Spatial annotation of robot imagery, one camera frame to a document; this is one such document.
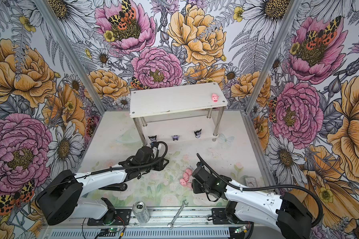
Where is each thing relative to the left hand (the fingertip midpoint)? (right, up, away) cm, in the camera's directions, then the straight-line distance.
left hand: (165, 165), depth 86 cm
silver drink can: (-8, -14, -22) cm, 27 cm away
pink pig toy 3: (+13, -10, -3) cm, 17 cm away
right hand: (+17, -12, -5) cm, 22 cm away
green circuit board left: (-23, -27, -15) cm, 38 cm away
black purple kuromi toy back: (+19, +17, +8) cm, 27 cm away
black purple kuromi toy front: (+5, +14, +8) cm, 17 cm away
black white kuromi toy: (-8, +14, +6) cm, 17 cm away
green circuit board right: (+38, -26, -14) cm, 49 cm away
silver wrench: (+4, -25, -13) cm, 28 cm away
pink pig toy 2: (+12, -6, +1) cm, 13 cm away
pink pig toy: (+10, -9, -3) cm, 14 cm away
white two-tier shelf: (+7, +29, -10) cm, 31 cm away
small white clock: (+48, -9, -3) cm, 48 cm away
